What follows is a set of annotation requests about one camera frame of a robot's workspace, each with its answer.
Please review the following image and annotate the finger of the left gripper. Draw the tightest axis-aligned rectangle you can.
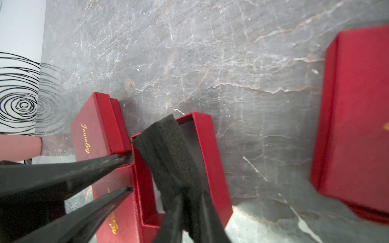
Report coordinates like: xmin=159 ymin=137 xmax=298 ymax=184
xmin=1 ymin=155 xmax=128 ymax=202
xmin=15 ymin=186 xmax=133 ymax=243

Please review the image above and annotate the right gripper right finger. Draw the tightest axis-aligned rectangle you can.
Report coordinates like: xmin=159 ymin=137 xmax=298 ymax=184
xmin=199 ymin=191 xmax=231 ymax=243

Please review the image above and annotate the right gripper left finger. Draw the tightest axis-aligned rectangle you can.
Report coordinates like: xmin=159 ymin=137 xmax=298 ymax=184
xmin=153 ymin=194 xmax=184 ymax=243

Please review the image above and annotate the black foam insert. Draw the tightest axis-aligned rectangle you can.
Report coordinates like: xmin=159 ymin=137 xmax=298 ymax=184
xmin=133 ymin=114 xmax=203 ymax=243

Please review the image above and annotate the red jewelry box base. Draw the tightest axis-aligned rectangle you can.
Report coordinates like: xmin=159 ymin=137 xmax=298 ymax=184
xmin=131 ymin=112 xmax=233 ymax=243

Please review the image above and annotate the middle red jewelry box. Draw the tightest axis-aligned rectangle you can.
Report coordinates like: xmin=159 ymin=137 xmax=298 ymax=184
xmin=92 ymin=165 xmax=142 ymax=243

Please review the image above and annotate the red jewelry box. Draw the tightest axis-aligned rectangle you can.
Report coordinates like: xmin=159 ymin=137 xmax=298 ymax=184
xmin=92 ymin=165 xmax=142 ymax=243
xmin=70 ymin=92 xmax=132 ymax=162

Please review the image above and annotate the left red jewelry box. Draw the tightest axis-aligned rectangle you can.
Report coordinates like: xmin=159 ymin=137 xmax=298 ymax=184
xmin=70 ymin=92 xmax=132 ymax=162

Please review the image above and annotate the pink plastic cup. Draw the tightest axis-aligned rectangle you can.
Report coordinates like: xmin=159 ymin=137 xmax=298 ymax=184
xmin=1 ymin=135 xmax=42 ymax=162

